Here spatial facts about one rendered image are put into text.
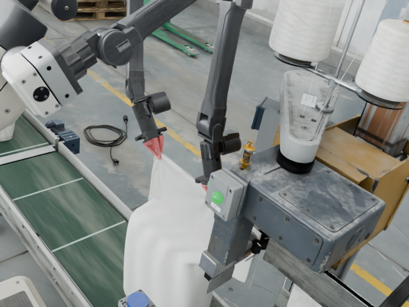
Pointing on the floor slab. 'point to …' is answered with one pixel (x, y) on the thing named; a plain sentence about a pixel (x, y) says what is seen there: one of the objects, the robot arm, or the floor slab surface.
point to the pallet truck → (182, 36)
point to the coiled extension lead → (108, 141)
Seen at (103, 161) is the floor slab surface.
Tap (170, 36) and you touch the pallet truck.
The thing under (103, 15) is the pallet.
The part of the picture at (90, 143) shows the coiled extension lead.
